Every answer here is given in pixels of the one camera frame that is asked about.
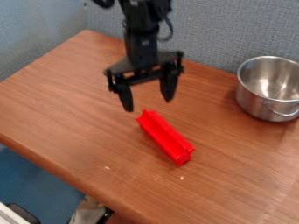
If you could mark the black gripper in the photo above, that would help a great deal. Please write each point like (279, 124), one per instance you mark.
(144, 64)

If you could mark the red plastic block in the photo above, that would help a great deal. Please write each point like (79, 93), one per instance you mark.
(171, 141)

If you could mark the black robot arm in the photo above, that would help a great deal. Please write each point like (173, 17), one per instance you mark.
(143, 14)

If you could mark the metal pot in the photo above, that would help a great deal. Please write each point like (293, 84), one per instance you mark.
(267, 91)

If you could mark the white object at corner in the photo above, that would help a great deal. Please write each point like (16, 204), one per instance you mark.
(10, 217)

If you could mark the crumpled beige cloth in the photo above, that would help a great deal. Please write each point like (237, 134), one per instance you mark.
(88, 212)

